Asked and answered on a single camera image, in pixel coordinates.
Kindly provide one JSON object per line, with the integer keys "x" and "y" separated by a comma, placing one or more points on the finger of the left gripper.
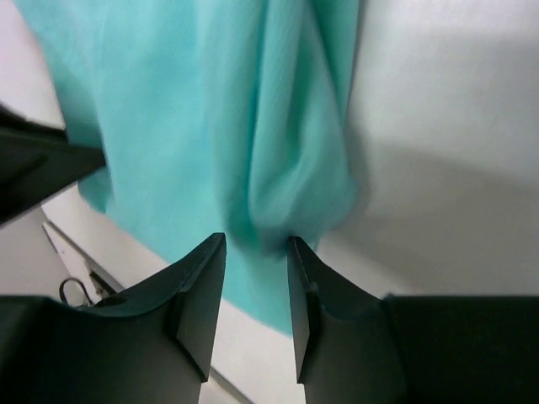
{"x": 37, "y": 162}

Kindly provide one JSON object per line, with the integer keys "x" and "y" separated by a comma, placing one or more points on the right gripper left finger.
{"x": 150, "y": 343}

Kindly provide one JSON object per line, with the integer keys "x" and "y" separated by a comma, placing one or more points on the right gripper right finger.
{"x": 352, "y": 347}

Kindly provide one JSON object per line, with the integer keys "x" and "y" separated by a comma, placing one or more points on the teal t shirt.
{"x": 214, "y": 116}

